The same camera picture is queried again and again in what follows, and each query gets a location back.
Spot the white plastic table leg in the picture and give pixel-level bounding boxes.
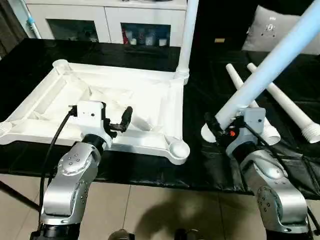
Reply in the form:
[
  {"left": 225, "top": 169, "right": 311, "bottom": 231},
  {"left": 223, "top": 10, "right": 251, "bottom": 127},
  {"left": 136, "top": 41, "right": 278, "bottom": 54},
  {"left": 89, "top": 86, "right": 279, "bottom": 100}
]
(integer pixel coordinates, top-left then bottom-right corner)
[
  {"left": 200, "top": 11, "right": 320, "bottom": 145},
  {"left": 246, "top": 62, "right": 320, "bottom": 145},
  {"left": 174, "top": 0, "right": 200, "bottom": 84},
  {"left": 225, "top": 63, "right": 282, "bottom": 146}
]

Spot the grey curtain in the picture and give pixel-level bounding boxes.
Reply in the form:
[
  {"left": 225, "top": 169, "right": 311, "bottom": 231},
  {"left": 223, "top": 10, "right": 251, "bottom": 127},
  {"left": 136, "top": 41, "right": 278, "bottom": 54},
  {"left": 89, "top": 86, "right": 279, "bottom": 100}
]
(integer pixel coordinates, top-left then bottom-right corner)
[{"left": 0, "top": 0, "right": 33, "bottom": 51}]

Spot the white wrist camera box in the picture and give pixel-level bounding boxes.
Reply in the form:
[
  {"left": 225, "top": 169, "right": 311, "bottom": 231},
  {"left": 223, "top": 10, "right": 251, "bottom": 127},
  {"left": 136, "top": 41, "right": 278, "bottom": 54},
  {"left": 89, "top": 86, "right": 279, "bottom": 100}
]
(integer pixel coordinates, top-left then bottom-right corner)
[
  {"left": 74, "top": 100, "right": 115, "bottom": 150},
  {"left": 242, "top": 107, "right": 268, "bottom": 138}
]

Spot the black stand leg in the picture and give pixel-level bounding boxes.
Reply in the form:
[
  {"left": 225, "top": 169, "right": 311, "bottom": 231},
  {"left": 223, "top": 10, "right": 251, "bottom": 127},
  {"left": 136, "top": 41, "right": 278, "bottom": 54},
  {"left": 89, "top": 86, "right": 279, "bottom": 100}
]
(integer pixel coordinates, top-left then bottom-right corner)
[{"left": 0, "top": 180, "right": 42, "bottom": 212}]

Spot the black work mat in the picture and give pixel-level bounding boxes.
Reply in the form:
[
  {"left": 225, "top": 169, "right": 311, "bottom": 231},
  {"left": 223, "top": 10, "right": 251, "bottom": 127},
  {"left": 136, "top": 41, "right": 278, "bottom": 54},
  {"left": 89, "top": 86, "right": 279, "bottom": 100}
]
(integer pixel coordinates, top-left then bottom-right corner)
[{"left": 0, "top": 37, "right": 320, "bottom": 201}]

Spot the white glass-door cabinet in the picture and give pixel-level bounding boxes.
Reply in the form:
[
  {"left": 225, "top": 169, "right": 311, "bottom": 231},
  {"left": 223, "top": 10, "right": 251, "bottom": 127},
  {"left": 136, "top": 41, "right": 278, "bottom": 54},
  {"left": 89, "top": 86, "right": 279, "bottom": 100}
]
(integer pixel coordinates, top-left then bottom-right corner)
[{"left": 20, "top": 0, "right": 188, "bottom": 48}]

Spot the light grey cushion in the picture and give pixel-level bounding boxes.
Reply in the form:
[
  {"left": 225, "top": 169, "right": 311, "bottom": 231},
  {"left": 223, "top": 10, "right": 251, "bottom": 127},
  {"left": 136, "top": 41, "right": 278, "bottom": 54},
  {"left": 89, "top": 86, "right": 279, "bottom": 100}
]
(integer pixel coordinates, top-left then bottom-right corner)
[{"left": 241, "top": 5, "right": 320, "bottom": 55}]

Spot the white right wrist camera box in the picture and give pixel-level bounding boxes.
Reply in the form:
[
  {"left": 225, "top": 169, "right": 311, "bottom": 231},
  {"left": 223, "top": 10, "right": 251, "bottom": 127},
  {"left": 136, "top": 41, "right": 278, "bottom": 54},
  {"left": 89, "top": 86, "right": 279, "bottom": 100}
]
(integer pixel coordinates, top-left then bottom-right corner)
[{"left": 242, "top": 107, "right": 268, "bottom": 138}]

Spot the black cabinet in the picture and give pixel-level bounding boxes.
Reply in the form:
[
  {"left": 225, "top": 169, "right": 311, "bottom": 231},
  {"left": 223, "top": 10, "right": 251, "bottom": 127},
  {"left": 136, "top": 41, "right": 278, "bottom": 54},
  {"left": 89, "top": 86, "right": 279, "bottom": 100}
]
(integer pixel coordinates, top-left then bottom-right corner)
[{"left": 192, "top": 0, "right": 320, "bottom": 51}]

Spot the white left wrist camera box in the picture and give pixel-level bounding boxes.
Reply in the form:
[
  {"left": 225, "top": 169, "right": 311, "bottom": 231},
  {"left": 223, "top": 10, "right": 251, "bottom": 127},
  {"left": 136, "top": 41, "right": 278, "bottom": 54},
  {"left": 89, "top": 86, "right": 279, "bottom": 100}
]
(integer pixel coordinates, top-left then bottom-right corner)
[{"left": 74, "top": 100, "right": 115, "bottom": 150}]

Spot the white plastic table top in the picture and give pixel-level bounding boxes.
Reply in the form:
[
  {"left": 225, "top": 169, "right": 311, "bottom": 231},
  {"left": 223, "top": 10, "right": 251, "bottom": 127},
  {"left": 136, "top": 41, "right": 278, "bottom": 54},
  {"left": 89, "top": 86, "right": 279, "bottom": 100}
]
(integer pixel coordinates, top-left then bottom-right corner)
[{"left": 0, "top": 59, "right": 191, "bottom": 166}]

